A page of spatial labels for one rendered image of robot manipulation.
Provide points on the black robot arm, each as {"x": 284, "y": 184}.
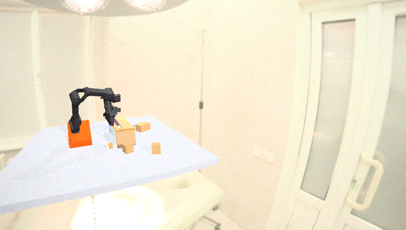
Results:
{"x": 106, "y": 94}

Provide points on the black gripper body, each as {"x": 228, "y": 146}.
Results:
{"x": 109, "y": 110}

